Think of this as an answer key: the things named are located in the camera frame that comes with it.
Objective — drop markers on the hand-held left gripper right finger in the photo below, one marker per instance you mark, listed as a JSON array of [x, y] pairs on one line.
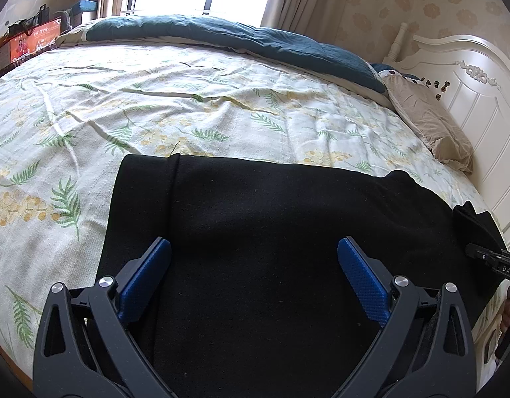
[[362, 286]]

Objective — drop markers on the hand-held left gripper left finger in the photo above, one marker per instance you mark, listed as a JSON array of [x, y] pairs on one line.
[[144, 282]]

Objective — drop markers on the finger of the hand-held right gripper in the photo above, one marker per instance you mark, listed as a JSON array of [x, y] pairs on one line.
[[483, 253]]

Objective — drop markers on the black pants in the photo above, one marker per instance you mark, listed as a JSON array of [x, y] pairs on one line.
[[259, 236]]

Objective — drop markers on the beige pillow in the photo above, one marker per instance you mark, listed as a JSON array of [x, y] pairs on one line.
[[425, 116]]

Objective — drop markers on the white headboard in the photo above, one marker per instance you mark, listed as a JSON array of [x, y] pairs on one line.
[[479, 103]]

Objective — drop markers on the dark headboard stickers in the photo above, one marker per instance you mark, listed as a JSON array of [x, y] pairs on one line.
[[439, 87]]

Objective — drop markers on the floral bed sheet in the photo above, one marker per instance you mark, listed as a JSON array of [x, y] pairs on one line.
[[155, 103]]

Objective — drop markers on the polka-dot pillow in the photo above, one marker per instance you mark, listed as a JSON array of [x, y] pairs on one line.
[[387, 68]]

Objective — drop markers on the teal quilt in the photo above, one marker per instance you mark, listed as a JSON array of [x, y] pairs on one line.
[[280, 45]]

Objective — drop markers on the red printed box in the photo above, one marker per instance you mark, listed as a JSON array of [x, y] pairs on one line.
[[27, 45]]

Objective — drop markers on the teal cushion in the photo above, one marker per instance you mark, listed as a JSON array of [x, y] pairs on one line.
[[83, 7]]

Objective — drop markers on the black bag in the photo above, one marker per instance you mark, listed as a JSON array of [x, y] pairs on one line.
[[21, 27]]

